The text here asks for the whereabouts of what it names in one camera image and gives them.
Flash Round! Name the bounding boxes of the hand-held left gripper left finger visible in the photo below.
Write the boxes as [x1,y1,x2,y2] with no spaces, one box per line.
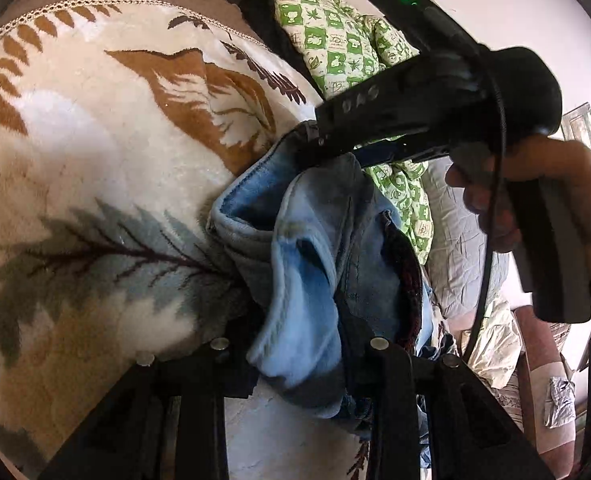
[38,337,259,480]

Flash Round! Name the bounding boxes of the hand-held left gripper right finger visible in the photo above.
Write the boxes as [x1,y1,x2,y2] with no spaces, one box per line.
[365,337,556,480]

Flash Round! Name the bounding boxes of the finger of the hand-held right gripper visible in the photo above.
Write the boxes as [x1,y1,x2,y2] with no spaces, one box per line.
[350,135,451,167]
[314,67,451,153]

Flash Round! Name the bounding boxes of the blue denim pants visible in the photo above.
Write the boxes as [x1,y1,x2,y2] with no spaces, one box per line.
[206,127,459,466]

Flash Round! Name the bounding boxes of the person's right hand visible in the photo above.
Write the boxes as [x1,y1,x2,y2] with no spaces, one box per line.
[445,135,591,257]

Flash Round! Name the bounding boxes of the green white patterned quilt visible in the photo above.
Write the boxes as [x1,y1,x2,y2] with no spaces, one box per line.
[262,0,433,266]

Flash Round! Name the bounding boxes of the white floral cloth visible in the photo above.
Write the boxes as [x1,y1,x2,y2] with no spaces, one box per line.
[445,295,526,391]

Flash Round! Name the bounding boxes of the grey pillow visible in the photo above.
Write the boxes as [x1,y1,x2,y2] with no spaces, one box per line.
[420,157,511,321]

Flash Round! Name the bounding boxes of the crumpled silver tape patch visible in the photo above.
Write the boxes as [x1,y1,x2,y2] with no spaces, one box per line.
[543,375,576,428]

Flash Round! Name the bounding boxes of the cream leaf printed blanket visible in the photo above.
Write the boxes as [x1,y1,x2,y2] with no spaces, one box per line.
[0,0,376,480]

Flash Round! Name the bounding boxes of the framed wall picture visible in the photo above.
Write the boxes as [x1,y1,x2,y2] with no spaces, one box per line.
[560,102,591,158]

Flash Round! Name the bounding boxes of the black cable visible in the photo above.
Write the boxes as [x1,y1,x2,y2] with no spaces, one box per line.
[459,45,507,361]

